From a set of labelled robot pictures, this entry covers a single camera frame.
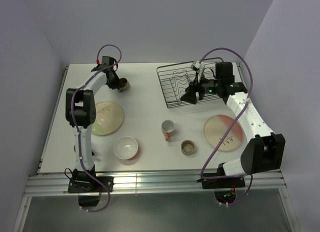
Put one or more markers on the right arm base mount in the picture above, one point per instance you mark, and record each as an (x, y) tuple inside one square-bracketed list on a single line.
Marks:
[(228, 195)]

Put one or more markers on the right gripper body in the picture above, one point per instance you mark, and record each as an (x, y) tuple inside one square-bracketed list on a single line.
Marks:
[(207, 86)]

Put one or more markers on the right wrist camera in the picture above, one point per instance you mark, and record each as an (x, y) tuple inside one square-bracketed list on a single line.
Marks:
[(197, 66)]

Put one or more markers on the black wire dish rack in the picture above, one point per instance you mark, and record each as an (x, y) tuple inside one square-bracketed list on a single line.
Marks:
[(175, 78)]

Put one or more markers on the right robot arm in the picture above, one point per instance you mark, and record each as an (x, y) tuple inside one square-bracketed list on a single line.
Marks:
[(264, 149)]

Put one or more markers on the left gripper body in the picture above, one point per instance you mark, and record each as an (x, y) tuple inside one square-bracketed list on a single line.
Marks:
[(113, 84)]

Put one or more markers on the orange mug white inside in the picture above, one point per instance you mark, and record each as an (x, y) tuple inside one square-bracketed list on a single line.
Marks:
[(167, 128)]

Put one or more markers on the small beige speckled cup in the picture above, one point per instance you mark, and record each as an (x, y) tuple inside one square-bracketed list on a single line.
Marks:
[(188, 147)]

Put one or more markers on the pink and cream plate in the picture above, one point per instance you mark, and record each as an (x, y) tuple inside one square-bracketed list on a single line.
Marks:
[(215, 127)]

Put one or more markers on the green and cream plate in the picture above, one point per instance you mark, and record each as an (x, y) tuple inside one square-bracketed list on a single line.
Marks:
[(109, 117)]

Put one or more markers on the white bowl orange outside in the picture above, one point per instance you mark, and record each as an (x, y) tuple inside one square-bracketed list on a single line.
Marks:
[(125, 148)]

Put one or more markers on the aluminium frame rail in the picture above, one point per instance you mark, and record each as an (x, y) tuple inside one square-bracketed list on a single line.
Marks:
[(163, 181)]

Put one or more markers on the grey-green ceramic cup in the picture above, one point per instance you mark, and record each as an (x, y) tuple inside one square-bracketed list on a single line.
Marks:
[(124, 85)]

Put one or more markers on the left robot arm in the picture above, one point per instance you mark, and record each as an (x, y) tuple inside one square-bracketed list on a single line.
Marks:
[(80, 112)]

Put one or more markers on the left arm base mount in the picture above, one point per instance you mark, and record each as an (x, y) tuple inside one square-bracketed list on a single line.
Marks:
[(89, 194)]

